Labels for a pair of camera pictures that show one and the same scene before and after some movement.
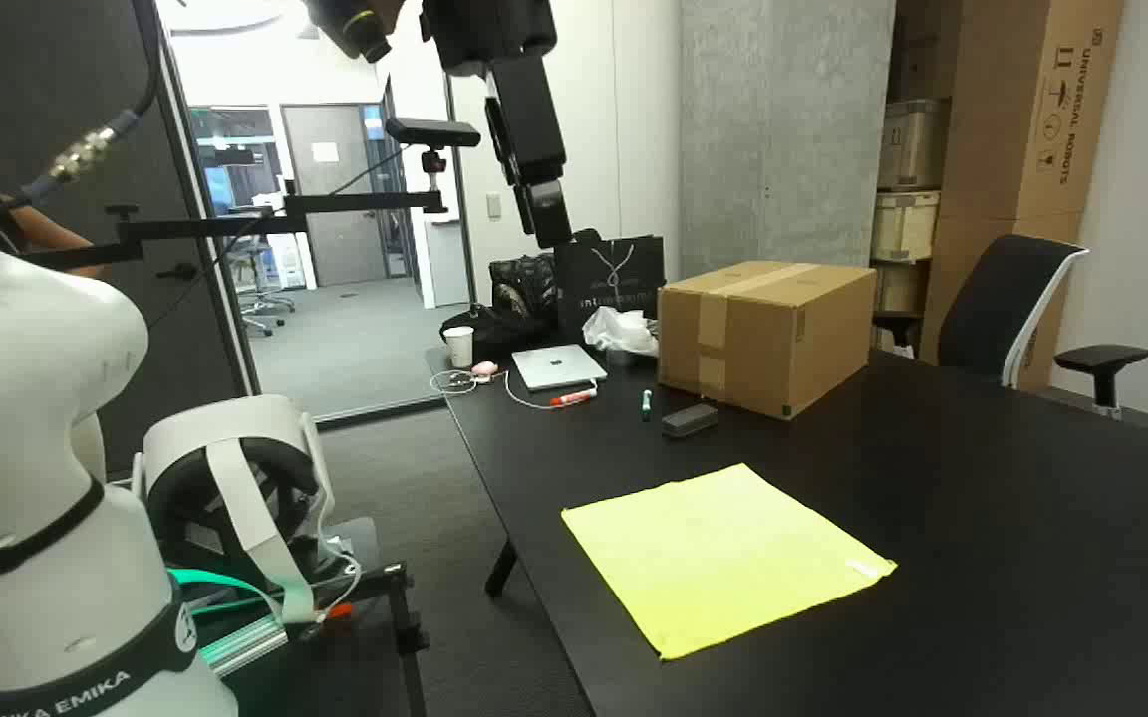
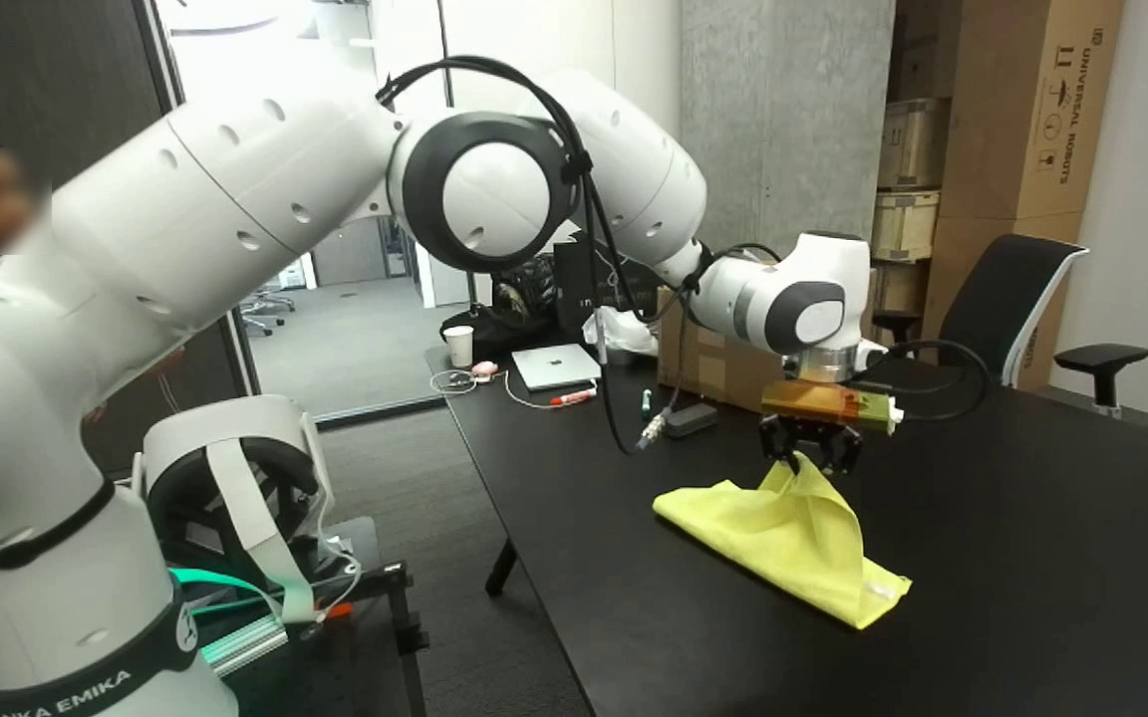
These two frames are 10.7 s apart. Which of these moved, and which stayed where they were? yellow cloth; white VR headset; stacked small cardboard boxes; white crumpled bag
Moved: yellow cloth
Stayed: stacked small cardboard boxes; white VR headset; white crumpled bag
